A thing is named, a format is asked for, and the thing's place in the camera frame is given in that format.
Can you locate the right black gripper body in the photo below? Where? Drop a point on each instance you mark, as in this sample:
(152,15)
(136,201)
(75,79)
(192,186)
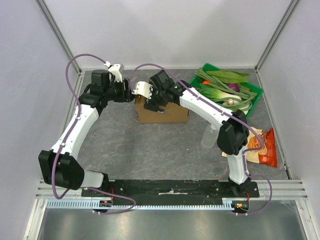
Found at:
(155,100)

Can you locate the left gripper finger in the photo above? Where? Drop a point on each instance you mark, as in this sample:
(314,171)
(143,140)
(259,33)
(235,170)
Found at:
(130,97)
(126,83)

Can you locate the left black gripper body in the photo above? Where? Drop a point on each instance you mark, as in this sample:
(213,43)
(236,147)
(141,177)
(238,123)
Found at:
(121,95)

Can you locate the brown cardboard box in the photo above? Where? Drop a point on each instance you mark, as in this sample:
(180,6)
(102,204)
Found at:
(173,113)

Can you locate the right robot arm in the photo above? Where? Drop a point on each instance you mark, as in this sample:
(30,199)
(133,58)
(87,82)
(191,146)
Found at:
(231,125)

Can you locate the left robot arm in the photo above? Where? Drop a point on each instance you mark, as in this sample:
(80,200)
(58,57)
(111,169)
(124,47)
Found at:
(59,165)

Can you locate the clear plastic water bottle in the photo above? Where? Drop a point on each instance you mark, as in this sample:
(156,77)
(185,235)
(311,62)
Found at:
(209,137)

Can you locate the white mushroom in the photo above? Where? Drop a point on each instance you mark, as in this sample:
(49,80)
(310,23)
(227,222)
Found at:
(231,102)

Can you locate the green leafy vegetables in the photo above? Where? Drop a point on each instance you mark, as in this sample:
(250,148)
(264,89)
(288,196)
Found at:
(229,77)

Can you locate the green plastic tray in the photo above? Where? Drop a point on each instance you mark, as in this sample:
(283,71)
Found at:
(254,88)

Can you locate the red onion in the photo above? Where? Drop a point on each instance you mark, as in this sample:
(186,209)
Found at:
(234,87)

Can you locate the green long beans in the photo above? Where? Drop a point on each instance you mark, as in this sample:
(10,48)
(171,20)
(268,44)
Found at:
(215,82)

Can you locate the beige paper bag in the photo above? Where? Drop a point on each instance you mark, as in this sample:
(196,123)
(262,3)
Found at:
(253,142)

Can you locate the red chip bag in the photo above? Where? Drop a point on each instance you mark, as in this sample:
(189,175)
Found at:
(268,154)

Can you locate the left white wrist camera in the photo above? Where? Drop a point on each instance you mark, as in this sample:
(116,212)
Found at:
(116,70)

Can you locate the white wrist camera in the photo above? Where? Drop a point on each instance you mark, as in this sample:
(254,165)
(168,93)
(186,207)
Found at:
(116,70)
(144,89)

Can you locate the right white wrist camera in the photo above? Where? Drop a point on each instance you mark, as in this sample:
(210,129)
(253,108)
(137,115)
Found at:
(144,89)

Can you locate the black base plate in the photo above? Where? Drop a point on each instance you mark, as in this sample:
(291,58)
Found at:
(178,192)

